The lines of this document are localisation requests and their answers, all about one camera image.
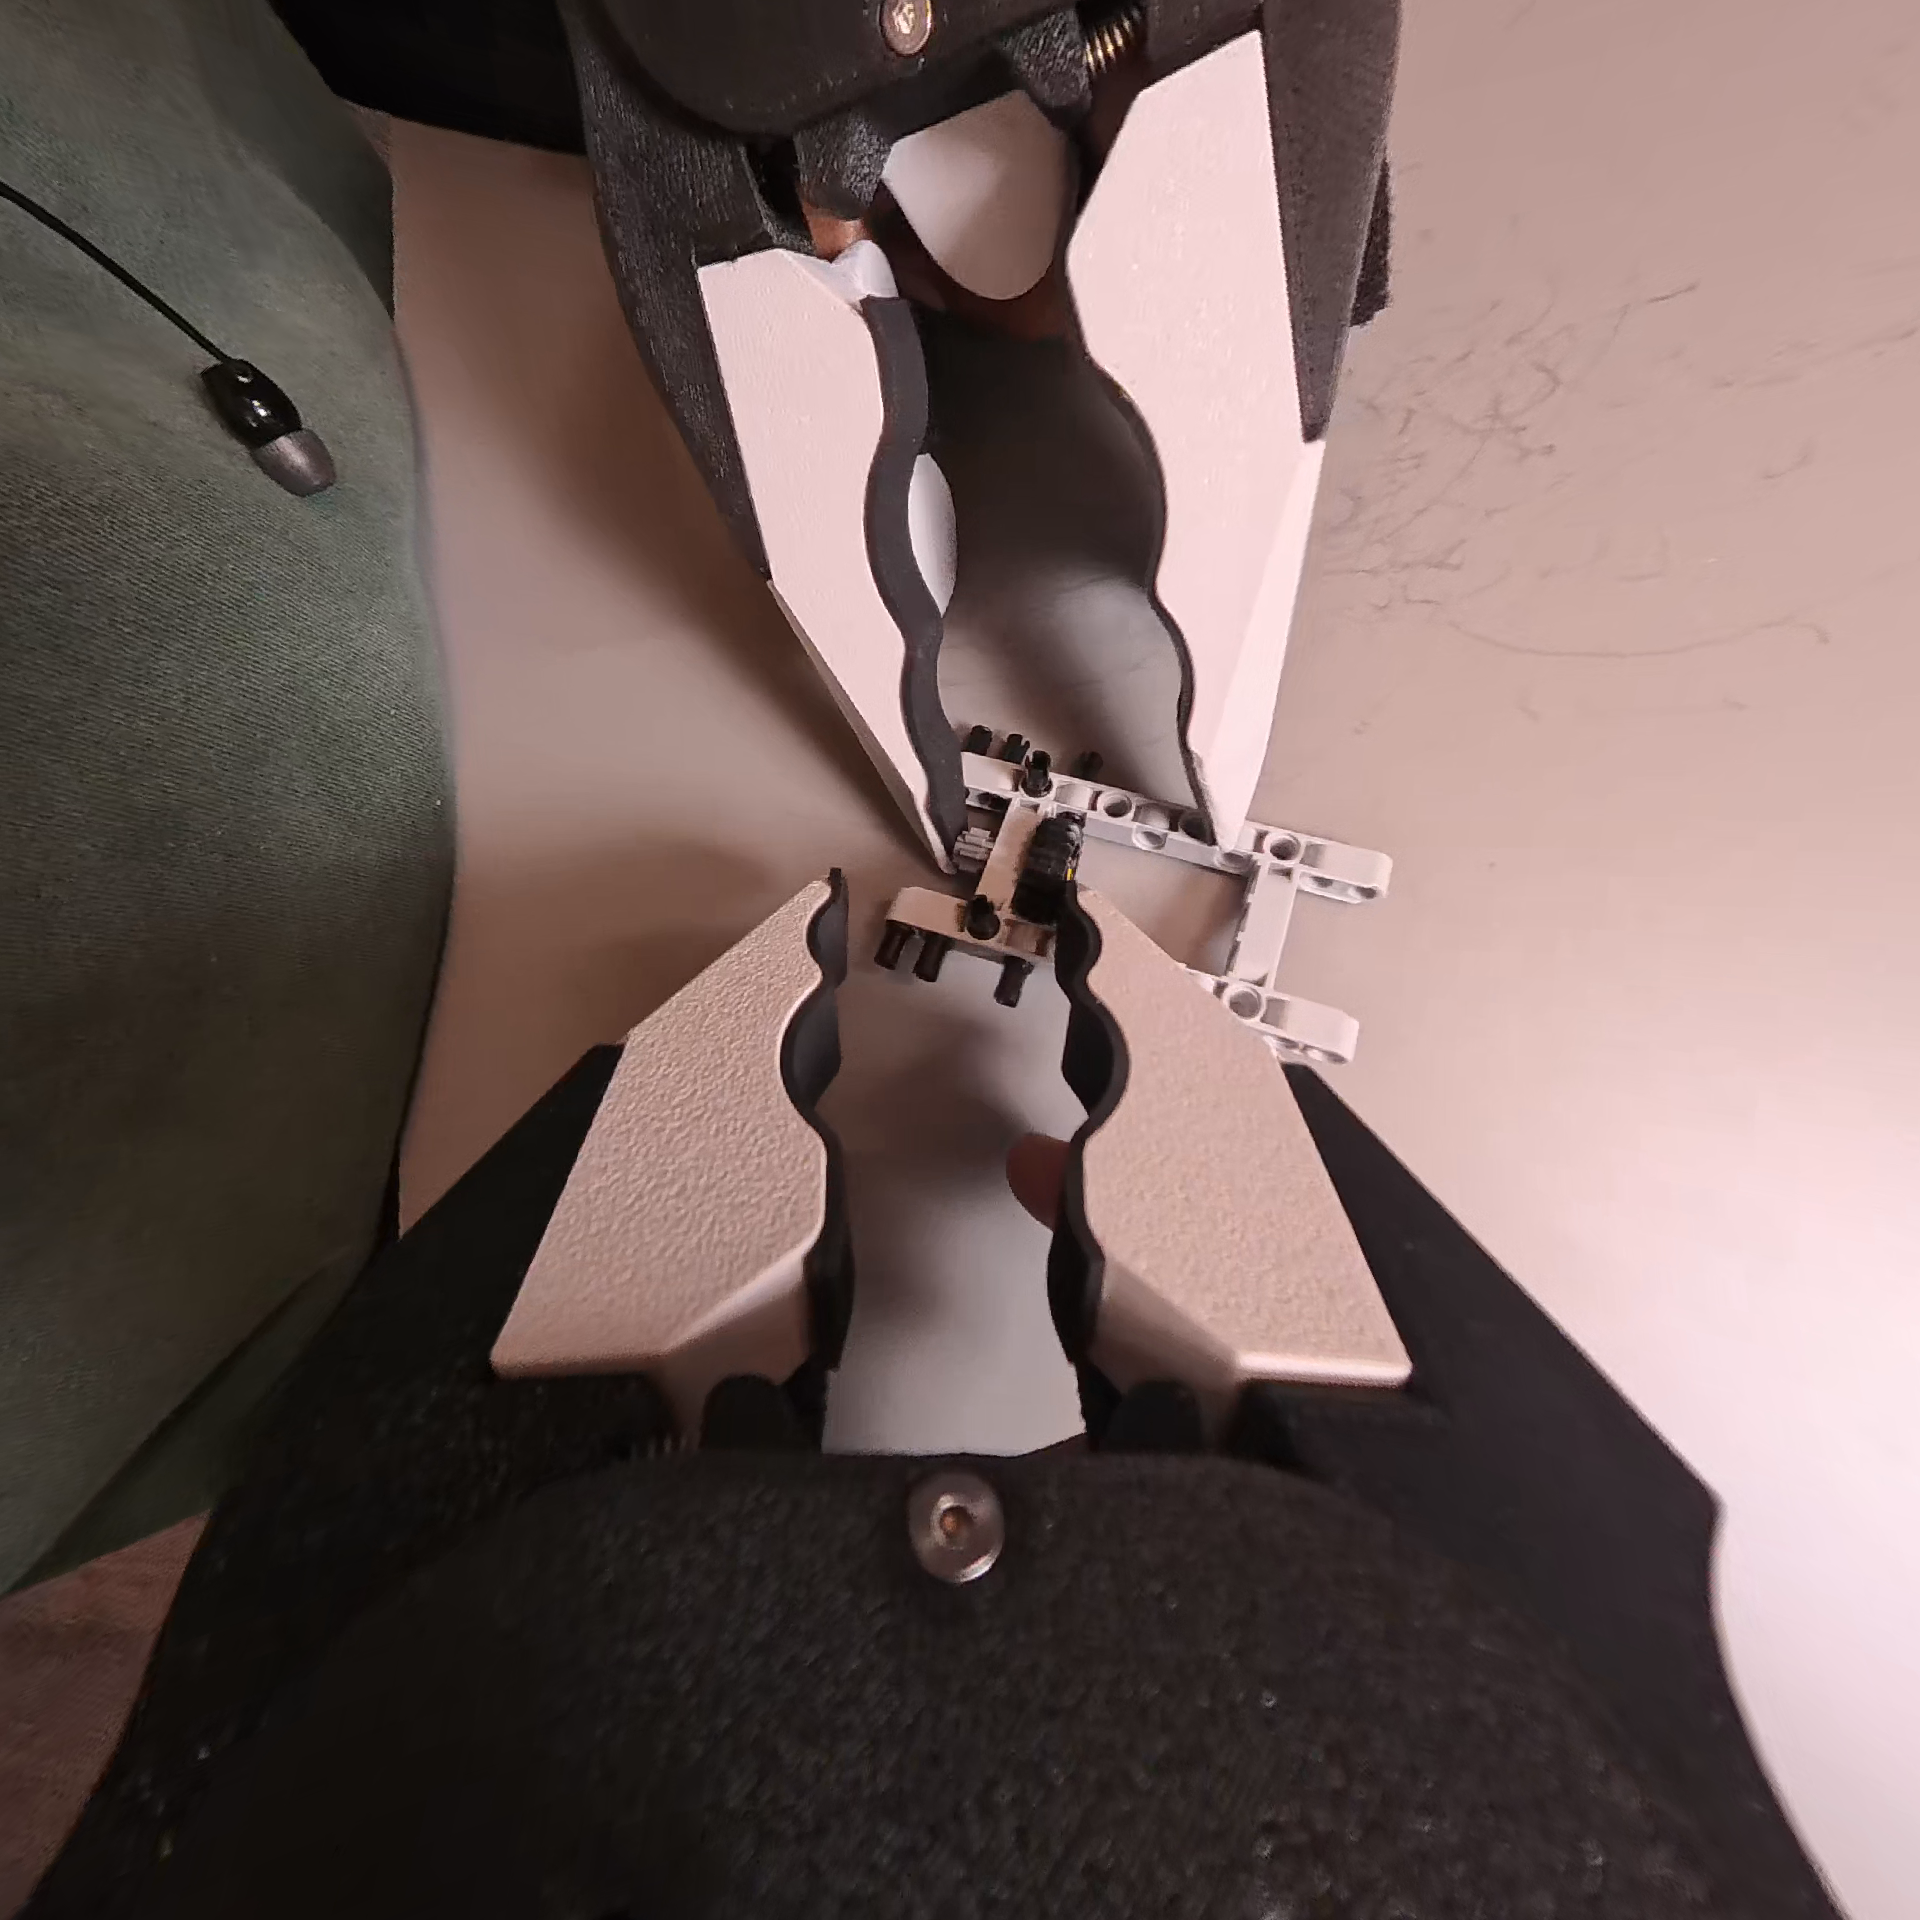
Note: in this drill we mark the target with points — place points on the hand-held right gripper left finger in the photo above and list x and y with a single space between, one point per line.
676 1184

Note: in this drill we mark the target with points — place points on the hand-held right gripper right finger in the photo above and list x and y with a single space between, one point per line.
1244 1201

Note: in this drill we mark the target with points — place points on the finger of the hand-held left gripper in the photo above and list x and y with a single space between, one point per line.
797 481
1214 300

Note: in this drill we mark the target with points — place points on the grey lego frame assembly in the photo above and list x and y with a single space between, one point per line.
1268 901

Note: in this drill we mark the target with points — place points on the person's left hand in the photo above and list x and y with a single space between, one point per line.
1037 321

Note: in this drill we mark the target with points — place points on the person's right hand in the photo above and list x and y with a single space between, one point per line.
1039 1181

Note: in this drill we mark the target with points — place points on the person's green shirt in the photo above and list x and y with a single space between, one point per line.
181 901

